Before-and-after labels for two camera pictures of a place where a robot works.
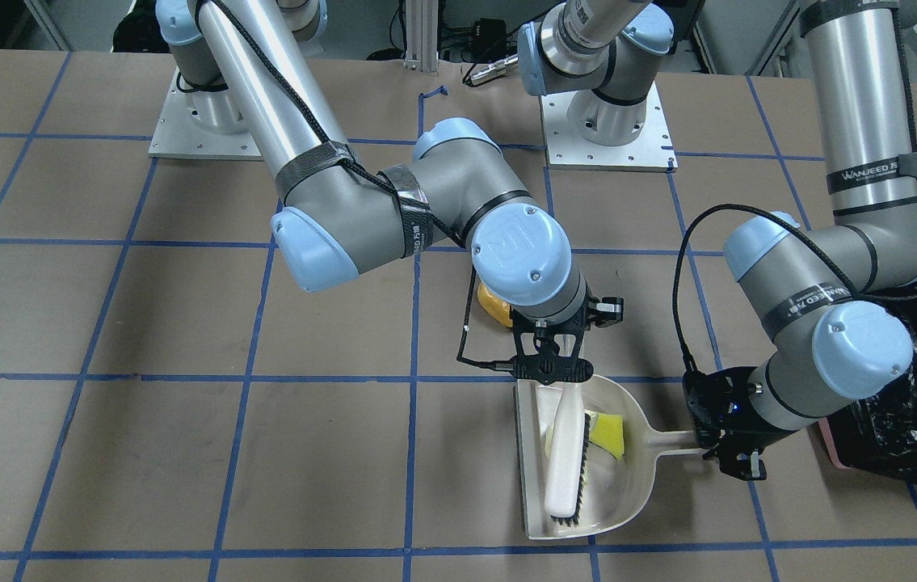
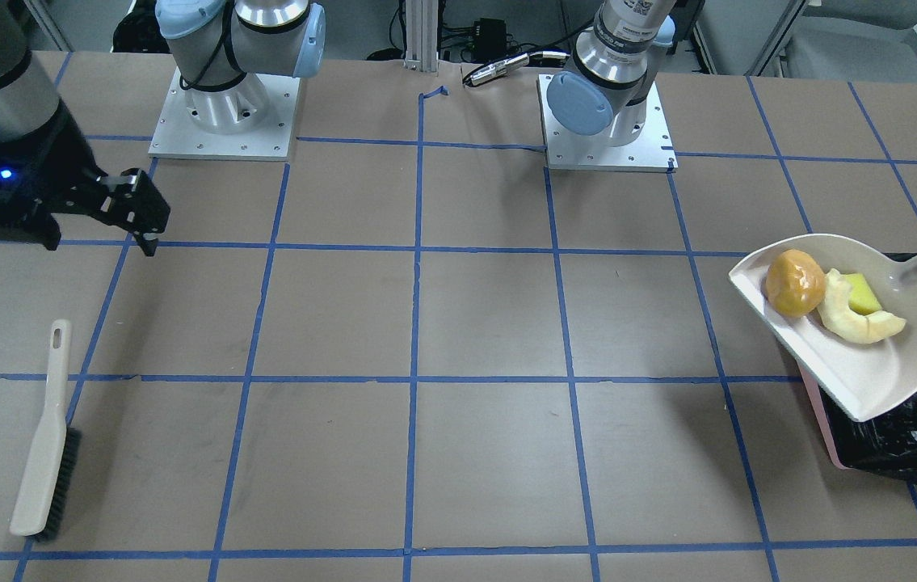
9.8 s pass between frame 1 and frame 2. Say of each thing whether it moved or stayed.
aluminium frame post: stayed
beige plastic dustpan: moved
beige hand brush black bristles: moved
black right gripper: moved
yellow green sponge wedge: moved
